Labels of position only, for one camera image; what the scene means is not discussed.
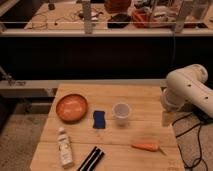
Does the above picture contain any orange bowl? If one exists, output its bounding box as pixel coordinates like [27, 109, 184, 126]
[56, 94, 88, 122]

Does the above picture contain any white bottle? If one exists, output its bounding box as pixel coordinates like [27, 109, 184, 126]
[58, 127, 74, 168]

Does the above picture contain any blue sponge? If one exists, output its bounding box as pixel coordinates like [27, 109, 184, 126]
[93, 111, 106, 129]

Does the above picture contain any black and white striped box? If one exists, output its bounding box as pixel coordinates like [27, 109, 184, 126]
[77, 146, 105, 171]

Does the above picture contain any grey metal post right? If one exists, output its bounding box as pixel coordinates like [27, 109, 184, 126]
[174, 0, 193, 33]

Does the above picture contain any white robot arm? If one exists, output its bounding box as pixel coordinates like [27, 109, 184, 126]
[160, 64, 213, 127]

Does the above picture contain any black cable on floor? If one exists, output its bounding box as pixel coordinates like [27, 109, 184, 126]
[171, 112, 213, 171]

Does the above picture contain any wooden gripper body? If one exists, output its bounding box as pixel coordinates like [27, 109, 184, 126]
[162, 111, 181, 127]

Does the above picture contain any orange pepper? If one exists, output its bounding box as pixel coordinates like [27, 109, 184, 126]
[132, 143, 164, 154]

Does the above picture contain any red box on back table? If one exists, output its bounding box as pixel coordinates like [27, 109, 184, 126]
[131, 9, 175, 28]

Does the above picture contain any translucent ceramic cup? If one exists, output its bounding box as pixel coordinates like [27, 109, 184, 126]
[112, 103, 131, 126]

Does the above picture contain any black bowl on back table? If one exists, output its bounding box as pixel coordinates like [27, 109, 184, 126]
[107, 13, 131, 28]

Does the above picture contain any grey metal post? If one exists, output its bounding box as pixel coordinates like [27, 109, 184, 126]
[174, 0, 193, 33]
[82, 0, 92, 34]

